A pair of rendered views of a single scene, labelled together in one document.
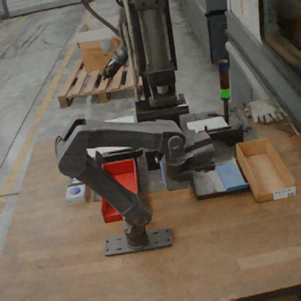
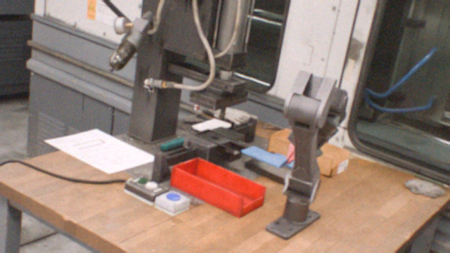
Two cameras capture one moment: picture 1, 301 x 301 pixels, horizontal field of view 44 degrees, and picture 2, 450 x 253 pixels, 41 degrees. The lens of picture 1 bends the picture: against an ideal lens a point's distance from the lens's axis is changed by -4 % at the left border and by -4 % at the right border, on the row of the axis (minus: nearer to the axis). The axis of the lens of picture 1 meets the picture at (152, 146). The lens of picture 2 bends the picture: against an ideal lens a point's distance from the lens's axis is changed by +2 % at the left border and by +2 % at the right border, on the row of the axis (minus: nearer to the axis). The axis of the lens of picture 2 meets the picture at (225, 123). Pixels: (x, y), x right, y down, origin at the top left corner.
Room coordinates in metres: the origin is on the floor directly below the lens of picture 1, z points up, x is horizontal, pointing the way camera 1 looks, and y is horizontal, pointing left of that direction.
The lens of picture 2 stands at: (0.20, 1.43, 1.64)
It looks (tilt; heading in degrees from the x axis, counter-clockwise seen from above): 19 degrees down; 303
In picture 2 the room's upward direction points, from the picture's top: 9 degrees clockwise
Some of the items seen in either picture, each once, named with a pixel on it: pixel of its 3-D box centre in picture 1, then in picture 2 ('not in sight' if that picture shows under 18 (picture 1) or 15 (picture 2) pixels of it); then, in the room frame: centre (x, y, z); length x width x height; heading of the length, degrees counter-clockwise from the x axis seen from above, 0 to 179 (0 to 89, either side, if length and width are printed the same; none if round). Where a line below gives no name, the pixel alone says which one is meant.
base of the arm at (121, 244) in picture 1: (135, 233); (296, 210); (0.80, 0.09, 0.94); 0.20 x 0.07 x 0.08; 90
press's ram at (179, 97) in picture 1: (154, 73); (206, 60); (1.27, -0.05, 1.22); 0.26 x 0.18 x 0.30; 0
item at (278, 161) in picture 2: not in sight; (268, 153); (0.98, -0.05, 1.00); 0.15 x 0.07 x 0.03; 0
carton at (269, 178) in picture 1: (264, 168); (307, 152); (1.00, -0.36, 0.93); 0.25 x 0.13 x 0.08; 0
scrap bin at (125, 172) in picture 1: (120, 189); (217, 185); (1.03, 0.13, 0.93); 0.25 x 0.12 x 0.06; 0
